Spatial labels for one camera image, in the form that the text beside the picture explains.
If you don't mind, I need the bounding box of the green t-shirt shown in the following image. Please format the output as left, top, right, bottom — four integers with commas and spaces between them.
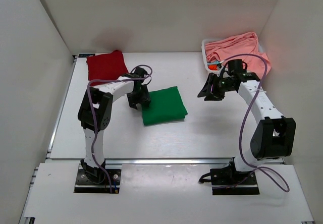
142, 86, 188, 126

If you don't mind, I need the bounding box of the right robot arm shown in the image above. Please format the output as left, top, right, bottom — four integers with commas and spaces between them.
198, 59, 296, 172

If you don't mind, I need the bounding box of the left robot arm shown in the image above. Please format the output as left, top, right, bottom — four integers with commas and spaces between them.
78, 65, 152, 178

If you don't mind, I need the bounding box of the orange garment in basket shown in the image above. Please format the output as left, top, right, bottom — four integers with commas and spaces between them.
207, 61, 220, 71

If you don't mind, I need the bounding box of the folded red t-shirt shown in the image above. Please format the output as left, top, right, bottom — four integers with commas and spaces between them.
86, 50, 129, 81

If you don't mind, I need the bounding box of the white plastic basket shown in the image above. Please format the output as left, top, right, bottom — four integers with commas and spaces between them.
201, 38, 265, 75

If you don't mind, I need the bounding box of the pink t-shirt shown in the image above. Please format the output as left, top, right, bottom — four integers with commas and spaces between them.
203, 31, 272, 80

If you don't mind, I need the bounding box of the white front board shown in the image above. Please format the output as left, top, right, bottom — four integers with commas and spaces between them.
24, 161, 313, 223

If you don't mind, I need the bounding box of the aluminium table rail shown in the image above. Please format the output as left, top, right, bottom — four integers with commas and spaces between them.
45, 155, 285, 165

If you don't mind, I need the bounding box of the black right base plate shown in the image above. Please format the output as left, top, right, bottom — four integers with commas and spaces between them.
198, 161, 260, 196

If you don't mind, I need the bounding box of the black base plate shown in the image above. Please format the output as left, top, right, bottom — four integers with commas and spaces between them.
198, 161, 260, 196
74, 165, 122, 194

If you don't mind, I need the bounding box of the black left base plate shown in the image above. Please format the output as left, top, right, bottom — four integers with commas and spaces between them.
74, 165, 122, 194

